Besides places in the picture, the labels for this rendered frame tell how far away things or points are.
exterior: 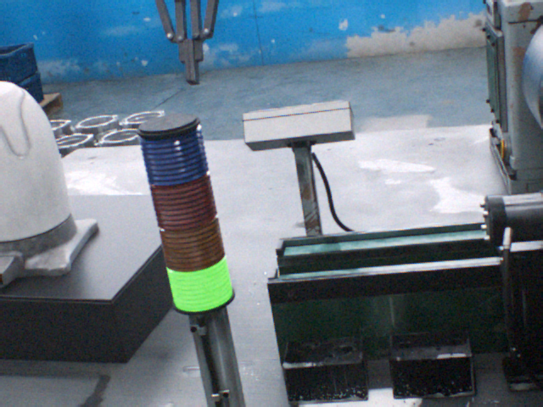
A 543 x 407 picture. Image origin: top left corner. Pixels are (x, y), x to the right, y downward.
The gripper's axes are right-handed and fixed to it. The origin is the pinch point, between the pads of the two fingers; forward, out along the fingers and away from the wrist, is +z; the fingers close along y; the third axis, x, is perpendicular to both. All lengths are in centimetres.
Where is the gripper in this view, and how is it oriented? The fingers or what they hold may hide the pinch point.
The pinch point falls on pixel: (191, 62)
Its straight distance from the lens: 139.8
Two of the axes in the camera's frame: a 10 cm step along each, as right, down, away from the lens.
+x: 1.8, 1.1, 9.8
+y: 9.8, -1.0, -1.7
